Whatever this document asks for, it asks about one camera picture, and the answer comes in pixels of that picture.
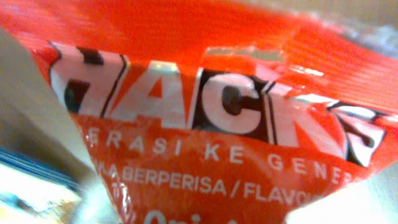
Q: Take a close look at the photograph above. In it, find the red candy bag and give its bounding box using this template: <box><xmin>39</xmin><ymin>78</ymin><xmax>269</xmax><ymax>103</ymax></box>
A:
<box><xmin>1</xmin><ymin>1</ymin><xmax>397</xmax><ymax>223</ymax></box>

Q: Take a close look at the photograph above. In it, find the cream blue snack bag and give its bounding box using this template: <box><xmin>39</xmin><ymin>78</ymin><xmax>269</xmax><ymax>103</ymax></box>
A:
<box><xmin>1</xmin><ymin>149</ymin><xmax>81</xmax><ymax>224</ymax></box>

